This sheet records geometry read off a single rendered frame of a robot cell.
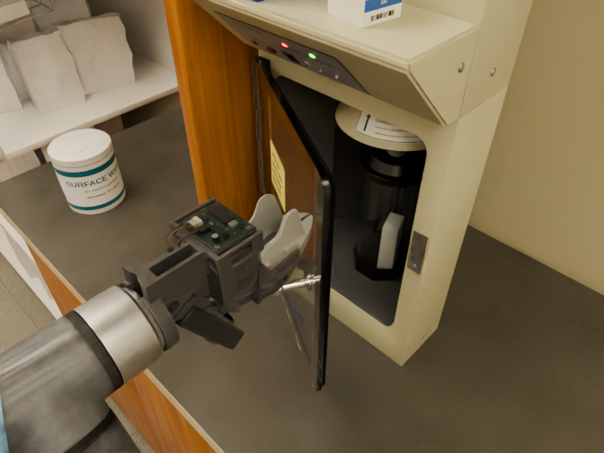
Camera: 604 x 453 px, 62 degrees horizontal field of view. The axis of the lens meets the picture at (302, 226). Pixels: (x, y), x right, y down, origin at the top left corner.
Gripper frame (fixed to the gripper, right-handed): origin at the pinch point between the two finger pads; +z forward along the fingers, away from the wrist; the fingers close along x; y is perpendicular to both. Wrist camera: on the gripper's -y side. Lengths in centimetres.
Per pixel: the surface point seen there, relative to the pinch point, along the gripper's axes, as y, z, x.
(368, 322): -31.7, 15.9, -0.3
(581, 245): -31, 59, -19
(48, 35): -18, 23, 122
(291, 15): 20.1, 5.0, 6.3
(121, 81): -37, 40, 120
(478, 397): -36.8, 19.9, -20.2
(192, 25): 12.4, 8.8, 29.0
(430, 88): 16.4, 8.3, -8.0
